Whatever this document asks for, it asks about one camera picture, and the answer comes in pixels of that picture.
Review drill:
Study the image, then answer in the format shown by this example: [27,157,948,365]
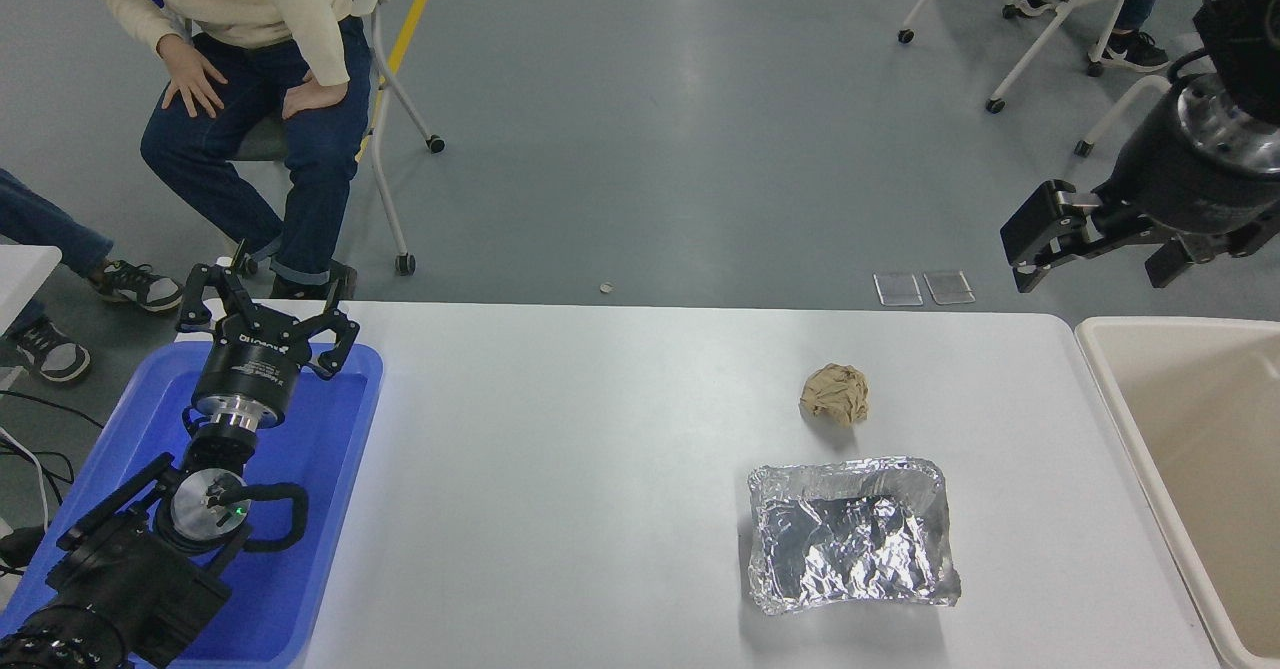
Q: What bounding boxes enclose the white-framed grey wheeled chair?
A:
[897,0,1146,115]
[185,0,447,277]
[1075,74,1173,158]

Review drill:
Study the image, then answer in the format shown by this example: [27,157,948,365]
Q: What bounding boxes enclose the crumpled tan paper ball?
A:
[799,363,871,427]

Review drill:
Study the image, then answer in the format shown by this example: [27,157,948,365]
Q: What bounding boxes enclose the white side table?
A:
[0,245,63,336]

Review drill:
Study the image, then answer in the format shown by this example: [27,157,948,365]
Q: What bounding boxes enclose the clear floor plate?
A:
[923,270,976,306]
[873,272,924,307]

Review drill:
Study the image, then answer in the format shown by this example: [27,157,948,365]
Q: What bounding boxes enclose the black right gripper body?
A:
[1095,99,1280,240]

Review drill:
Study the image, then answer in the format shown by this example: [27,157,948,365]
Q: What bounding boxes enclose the silver foil plate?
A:
[747,456,963,617]

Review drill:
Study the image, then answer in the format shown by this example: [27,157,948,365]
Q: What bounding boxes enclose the person in sneakers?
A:
[0,169,186,385]

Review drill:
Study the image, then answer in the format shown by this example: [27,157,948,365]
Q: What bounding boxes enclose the blue plastic tray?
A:
[0,339,386,669]

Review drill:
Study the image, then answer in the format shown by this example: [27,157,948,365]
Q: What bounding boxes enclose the person's right hand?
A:
[160,34,229,118]

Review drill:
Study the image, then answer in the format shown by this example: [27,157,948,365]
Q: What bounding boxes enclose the black cable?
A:
[0,389,106,495]

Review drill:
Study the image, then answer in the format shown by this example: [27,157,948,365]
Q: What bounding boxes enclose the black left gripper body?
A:
[190,313,307,416]

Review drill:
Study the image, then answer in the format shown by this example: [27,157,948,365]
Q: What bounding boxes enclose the person's left hand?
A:
[283,74,349,120]

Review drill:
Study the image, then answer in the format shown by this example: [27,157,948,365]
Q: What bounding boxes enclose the white cable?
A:
[0,427,50,532]

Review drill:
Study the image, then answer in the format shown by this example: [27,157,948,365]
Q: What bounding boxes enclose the large pale bin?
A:
[1075,316,1280,669]

